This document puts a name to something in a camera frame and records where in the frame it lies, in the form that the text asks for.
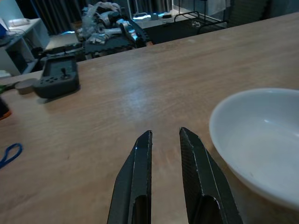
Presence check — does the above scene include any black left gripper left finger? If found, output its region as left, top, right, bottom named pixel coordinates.
left=107, top=130, right=153, bottom=224

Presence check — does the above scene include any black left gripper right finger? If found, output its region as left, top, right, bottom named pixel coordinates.
left=179, top=126, right=243, bottom=224

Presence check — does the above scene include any white ceramic bowl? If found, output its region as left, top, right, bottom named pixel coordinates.
left=209, top=87, right=299, bottom=212

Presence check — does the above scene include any black handheld remote controller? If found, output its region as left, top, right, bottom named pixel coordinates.
left=32, top=55, right=80, bottom=98

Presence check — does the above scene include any small grey round puck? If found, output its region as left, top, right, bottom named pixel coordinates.
left=14, top=78, right=38, bottom=95

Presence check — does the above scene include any orange and black device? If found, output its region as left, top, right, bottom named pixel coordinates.
left=0, top=95, right=12, bottom=121

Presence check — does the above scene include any black metal rack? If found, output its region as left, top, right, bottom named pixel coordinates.
left=174, top=11, right=228, bottom=35

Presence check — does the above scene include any pile of clear plastic bags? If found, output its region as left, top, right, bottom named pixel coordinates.
left=76, top=1, right=122, bottom=44

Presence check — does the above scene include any white shelf unit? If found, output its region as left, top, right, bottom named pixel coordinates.
left=0, top=17, right=51, bottom=77

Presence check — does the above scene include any dark grey curtain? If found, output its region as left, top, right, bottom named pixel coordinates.
left=16, top=0, right=94, bottom=35

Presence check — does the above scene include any white device on shelf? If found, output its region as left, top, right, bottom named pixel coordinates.
left=8, top=18, right=31, bottom=27

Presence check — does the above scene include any blue box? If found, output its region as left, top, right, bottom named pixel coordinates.
left=0, top=18, right=9, bottom=42

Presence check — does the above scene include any blue cord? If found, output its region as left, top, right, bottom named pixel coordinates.
left=0, top=142, right=23, bottom=170

